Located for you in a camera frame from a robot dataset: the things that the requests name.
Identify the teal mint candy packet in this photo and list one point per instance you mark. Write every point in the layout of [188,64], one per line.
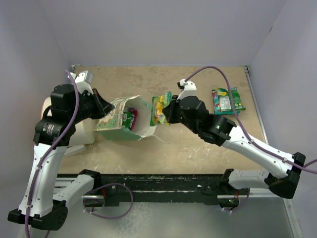
[236,100]

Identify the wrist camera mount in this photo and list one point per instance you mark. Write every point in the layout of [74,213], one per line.
[187,88]
[83,81]

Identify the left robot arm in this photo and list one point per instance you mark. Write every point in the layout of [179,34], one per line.
[40,207]

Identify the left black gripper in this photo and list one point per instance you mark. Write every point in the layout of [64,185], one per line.
[102,106]

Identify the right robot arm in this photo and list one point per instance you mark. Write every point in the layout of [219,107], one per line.
[280,172]

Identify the yellow green snack packet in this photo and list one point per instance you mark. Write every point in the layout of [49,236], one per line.
[158,104]

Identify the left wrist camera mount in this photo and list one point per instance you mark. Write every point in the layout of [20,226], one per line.
[83,81]

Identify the green pink snack packet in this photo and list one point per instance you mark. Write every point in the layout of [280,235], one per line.
[129,118]

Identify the white paper roll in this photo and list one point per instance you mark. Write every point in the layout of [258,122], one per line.
[83,136]

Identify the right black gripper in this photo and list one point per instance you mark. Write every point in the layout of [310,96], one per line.
[170,109]

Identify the green patterned paper bag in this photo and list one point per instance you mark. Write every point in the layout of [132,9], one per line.
[110,127]

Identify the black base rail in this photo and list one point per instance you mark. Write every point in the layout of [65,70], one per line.
[209,189]

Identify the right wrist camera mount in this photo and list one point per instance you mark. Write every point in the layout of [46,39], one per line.
[187,88]

